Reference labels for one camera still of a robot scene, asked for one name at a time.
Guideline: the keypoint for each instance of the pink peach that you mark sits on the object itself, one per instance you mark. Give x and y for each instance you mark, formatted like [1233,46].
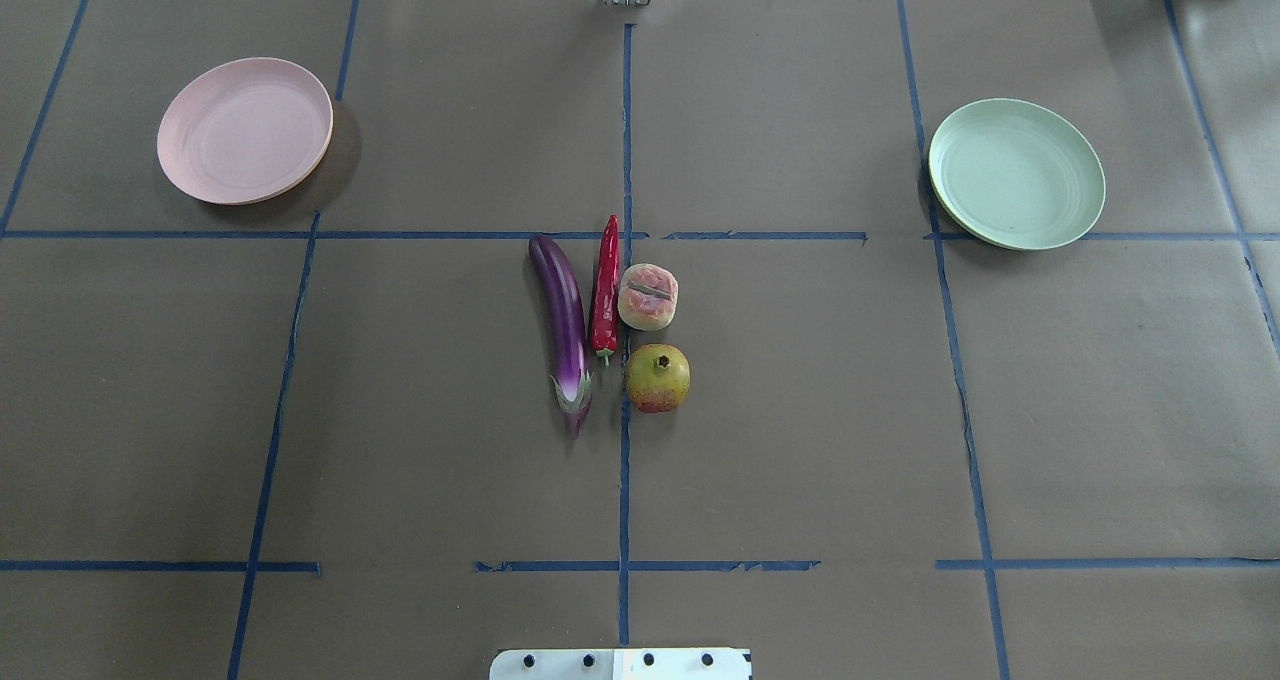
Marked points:
[648,297]

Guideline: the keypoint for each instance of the red chili pepper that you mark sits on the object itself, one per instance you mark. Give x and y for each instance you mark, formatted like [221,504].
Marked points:
[604,339]

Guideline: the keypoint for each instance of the red-green pomegranate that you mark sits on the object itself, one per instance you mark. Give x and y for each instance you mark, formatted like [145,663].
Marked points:
[657,378]

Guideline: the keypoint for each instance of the purple eggplant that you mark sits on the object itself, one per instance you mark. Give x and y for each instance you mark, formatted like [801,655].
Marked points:
[572,379]

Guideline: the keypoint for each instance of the light green plate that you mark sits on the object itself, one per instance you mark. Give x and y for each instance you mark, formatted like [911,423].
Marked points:
[1016,174]

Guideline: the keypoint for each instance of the pink plate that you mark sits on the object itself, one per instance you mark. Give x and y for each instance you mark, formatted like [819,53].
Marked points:
[245,131]

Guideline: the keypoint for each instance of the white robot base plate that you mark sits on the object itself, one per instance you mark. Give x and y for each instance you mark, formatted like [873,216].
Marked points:
[623,663]

